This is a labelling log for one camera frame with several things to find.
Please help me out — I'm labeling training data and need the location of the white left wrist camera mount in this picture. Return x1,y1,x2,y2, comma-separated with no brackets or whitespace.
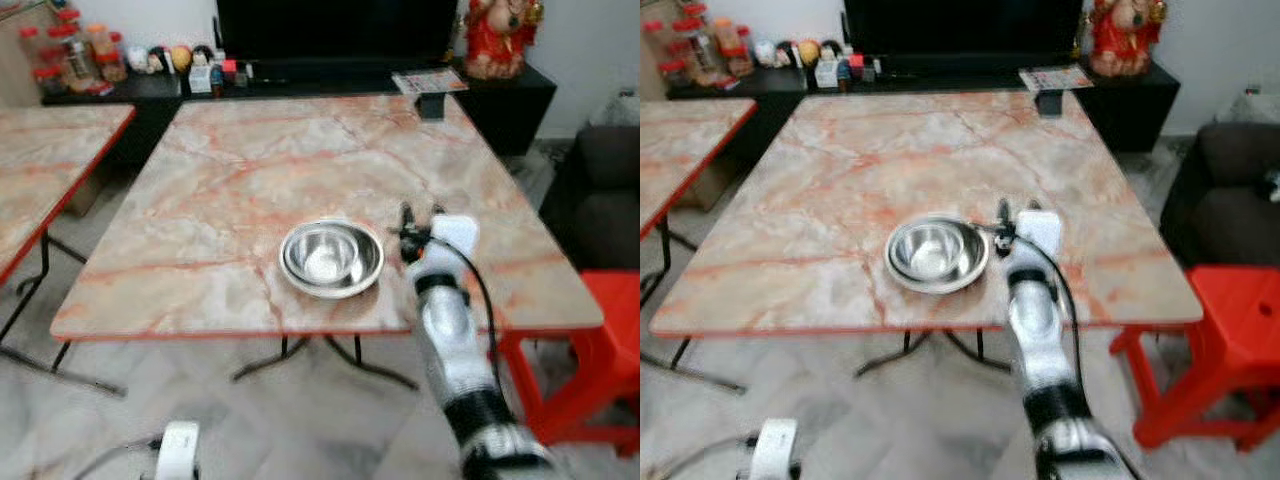
749,417,801,480
154,420,202,480

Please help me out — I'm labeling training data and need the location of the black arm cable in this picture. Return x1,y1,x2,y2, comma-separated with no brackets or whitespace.
428,233,504,406
1036,232,1089,391
654,431,761,480

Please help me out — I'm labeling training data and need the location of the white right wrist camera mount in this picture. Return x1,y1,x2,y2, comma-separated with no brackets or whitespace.
1014,207,1064,263
428,212,482,269

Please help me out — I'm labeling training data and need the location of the small red-lidded clear jar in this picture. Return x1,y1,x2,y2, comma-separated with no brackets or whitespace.
642,20,674,76
19,25,53,81

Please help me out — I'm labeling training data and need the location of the black tv console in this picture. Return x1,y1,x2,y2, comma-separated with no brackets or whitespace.
664,53,1183,158
40,58,558,168

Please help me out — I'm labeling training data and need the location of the marble table with red edge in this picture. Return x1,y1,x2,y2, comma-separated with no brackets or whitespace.
640,97,759,393
0,103,138,398

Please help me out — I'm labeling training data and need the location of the tall red-lidded clear jar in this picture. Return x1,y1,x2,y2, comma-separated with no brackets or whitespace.
50,9,98,89
672,6,717,86

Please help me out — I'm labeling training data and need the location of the red plastic stool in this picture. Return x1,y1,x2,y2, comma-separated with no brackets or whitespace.
1108,264,1280,453
496,267,641,459

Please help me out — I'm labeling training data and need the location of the red and gold statue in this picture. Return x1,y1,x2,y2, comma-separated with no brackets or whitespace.
461,0,547,82
1084,0,1170,78

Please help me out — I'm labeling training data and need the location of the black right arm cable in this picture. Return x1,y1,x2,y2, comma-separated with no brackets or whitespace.
428,233,504,406
1036,232,1089,391

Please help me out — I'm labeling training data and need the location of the dark brown sofa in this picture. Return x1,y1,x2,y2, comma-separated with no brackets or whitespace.
539,123,641,272
1159,119,1280,270

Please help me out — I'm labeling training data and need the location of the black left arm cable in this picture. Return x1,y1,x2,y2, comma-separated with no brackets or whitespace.
654,431,761,480

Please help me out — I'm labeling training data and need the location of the large marble folding table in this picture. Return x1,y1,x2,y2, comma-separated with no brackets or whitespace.
49,92,605,393
647,89,1205,381

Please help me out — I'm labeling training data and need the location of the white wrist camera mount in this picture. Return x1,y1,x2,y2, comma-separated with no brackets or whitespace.
428,212,482,269
154,420,202,480
1014,207,1064,263
749,417,801,480

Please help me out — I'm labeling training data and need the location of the stainless steel bowl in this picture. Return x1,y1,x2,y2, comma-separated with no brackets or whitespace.
278,218,386,300
884,213,991,296

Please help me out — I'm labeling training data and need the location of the black television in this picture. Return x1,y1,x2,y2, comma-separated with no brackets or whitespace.
215,0,462,64
842,0,1087,58

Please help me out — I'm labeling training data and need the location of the orange-filled red-lidded jar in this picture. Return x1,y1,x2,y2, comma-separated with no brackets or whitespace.
714,18,753,79
86,22,129,84

